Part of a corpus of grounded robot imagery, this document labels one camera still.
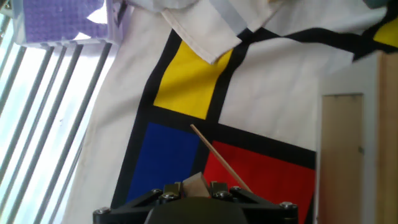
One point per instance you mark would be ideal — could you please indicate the colour block patterned cloth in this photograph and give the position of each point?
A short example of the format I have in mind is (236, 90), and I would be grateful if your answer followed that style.
(273, 93)

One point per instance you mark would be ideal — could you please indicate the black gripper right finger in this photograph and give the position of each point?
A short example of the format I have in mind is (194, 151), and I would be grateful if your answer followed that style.
(270, 213)

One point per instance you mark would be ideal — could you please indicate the small wooden cube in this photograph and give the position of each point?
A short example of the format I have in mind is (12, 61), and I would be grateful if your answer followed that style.
(195, 186)

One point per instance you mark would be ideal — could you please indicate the purple clear plastic box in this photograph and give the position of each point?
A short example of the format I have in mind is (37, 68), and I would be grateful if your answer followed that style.
(62, 18)

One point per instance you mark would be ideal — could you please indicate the thin wooden frame prop stick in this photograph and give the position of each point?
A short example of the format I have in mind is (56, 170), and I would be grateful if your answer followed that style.
(220, 158)

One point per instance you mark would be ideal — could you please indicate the wooden picture frame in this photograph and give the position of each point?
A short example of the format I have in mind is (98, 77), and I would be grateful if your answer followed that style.
(342, 149)

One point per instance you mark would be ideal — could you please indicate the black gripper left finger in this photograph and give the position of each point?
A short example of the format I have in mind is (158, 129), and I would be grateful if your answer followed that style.
(124, 214)

